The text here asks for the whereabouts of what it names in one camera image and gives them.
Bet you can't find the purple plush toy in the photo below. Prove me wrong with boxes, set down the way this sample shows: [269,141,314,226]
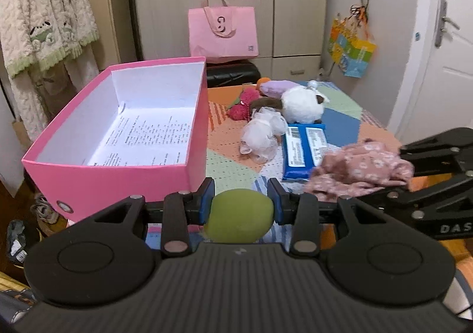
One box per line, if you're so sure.
[257,79,299,98]

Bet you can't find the white mesh bath pouf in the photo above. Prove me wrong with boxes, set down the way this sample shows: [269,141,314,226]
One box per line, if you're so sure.
[240,107,288,164]

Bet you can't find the white door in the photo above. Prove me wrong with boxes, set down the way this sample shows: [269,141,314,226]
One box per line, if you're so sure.
[387,0,472,142]

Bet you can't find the green soft ball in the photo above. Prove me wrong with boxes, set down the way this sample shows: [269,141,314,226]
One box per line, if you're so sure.
[203,189,274,243]

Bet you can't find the pink paper tote bag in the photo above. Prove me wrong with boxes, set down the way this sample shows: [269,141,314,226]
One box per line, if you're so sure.
[188,0,259,63]

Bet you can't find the white brown plush toy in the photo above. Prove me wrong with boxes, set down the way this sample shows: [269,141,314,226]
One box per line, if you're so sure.
[250,80,330,124]

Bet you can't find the pink floral cloth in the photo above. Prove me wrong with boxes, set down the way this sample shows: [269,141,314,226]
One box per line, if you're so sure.
[304,139,414,203]

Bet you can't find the black suitcase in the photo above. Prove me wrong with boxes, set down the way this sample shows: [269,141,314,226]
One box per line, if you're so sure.
[206,60,261,88]

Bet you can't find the pink storage box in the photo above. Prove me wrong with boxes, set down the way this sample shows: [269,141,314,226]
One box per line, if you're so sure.
[22,57,208,222]

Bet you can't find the striped slippers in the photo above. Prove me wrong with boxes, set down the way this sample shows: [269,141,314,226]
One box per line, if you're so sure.
[30,193,67,236]

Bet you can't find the colorful hanging bag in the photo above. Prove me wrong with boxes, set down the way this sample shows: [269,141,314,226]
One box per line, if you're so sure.
[327,0,377,79]

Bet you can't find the pink strawberry plush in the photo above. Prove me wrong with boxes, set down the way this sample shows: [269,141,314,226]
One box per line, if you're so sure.
[227,87,260,121]

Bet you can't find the blue wet wipes pack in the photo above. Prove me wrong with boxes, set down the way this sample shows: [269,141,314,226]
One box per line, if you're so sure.
[282,123,328,181]

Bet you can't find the orange soft ball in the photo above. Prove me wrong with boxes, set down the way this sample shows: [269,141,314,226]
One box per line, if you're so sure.
[257,77,270,89]

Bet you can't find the cream knitted cardigan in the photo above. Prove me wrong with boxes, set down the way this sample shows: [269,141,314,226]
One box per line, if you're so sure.
[1,0,99,141]

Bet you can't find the printed paper sheet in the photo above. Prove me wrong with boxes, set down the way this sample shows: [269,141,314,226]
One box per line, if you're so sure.
[88,107,195,167]

